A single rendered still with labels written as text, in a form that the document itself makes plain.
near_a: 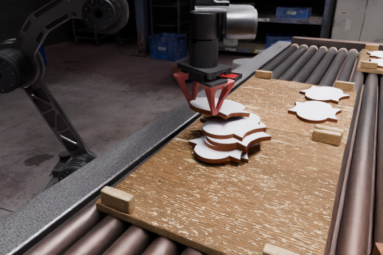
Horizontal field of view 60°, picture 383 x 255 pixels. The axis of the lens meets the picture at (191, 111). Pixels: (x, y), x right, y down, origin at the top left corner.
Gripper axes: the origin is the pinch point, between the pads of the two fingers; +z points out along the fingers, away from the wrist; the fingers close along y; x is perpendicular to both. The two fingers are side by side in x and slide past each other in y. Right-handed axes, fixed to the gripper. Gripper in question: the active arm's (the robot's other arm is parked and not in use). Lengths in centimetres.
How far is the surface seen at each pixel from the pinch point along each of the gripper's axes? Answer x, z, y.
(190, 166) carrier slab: 8.9, 8.4, -6.4
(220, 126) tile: -0.5, 3.3, -4.9
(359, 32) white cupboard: -465, 65, 169
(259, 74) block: -48, 9, 23
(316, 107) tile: -35.3, 8.0, -7.0
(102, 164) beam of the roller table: 20.3, 10.6, 8.7
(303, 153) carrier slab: -12.4, 8.5, -17.9
